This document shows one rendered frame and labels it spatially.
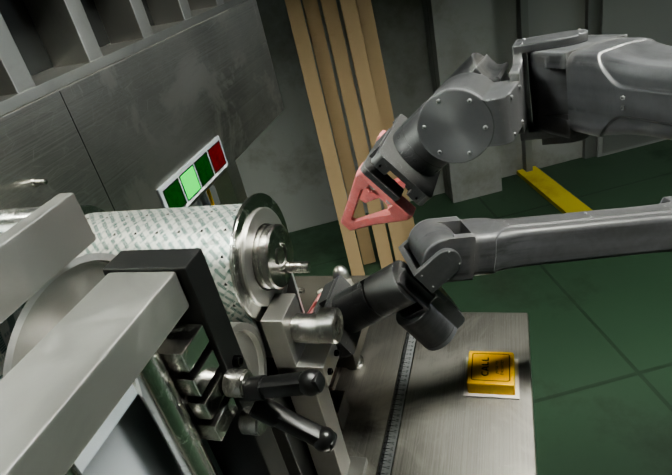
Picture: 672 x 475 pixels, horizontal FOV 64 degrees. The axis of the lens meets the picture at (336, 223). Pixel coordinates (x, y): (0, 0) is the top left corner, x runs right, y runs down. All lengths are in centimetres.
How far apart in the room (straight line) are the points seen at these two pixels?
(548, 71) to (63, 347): 38
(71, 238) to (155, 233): 29
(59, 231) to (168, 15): 89
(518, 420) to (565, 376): 132
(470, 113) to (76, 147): 63
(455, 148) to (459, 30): 254
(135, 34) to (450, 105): 76
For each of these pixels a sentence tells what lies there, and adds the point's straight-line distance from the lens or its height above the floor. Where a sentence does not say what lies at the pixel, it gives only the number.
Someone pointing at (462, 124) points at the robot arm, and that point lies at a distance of 41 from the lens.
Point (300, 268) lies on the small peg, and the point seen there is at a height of 123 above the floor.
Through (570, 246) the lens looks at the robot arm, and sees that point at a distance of 72.
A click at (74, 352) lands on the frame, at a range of 25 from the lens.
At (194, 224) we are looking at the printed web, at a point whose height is 131.
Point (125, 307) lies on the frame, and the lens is 26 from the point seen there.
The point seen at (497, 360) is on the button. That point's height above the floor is 92.
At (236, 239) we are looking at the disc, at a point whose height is 130.
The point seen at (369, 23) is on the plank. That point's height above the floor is 114.
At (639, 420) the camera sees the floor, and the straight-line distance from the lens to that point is 208.
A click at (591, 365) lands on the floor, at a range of 222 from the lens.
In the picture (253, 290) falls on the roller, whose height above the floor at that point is 124.
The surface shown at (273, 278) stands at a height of 124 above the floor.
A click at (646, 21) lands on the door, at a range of 358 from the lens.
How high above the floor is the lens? 157
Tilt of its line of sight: 29 degrees down
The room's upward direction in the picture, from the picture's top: 13 degrees counter-clockwise
